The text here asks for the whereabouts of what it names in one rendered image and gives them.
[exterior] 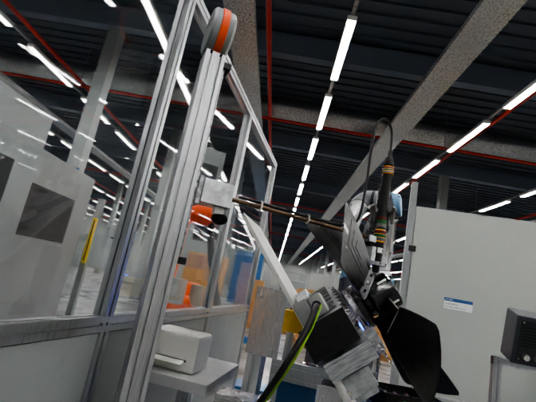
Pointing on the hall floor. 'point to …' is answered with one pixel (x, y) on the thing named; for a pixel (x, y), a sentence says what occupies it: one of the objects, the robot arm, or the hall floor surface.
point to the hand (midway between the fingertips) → (384, 206)
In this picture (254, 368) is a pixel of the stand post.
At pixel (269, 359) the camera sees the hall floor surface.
